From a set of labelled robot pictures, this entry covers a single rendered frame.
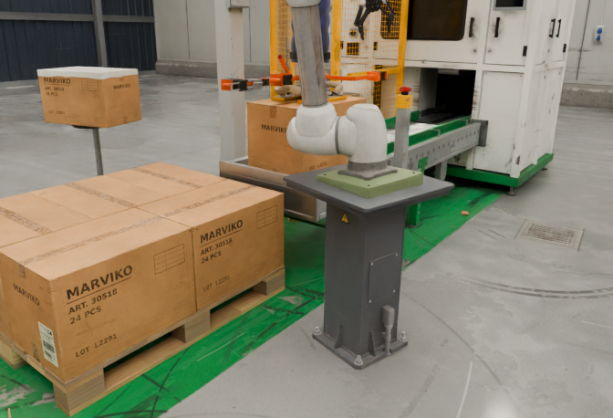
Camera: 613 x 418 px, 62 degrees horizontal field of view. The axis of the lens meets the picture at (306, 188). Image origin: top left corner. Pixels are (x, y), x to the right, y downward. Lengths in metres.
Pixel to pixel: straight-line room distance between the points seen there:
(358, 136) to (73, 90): 2.70
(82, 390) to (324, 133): 1.30
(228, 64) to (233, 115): 0.37
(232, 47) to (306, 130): 1.89
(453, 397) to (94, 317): 1.37
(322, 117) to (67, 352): 1.24
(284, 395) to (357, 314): 0.43
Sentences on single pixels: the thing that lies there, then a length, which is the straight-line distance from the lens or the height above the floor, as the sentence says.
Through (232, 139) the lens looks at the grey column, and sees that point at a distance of 3.89.
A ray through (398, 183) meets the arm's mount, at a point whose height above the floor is 0.78.
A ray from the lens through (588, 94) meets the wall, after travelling 10.84.
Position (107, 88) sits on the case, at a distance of 4.04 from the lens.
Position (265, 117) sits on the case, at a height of 0.88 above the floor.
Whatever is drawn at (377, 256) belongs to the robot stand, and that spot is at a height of 0.46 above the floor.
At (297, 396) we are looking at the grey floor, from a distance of 2.09.
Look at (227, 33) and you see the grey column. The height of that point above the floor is 1.30.
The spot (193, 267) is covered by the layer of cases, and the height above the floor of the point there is 0.36.
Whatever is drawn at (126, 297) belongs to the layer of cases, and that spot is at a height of 0.36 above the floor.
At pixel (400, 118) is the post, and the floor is 0.88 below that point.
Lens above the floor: 1.34
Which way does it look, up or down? 17 degrees down
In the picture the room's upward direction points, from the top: 1 degrees clockwise
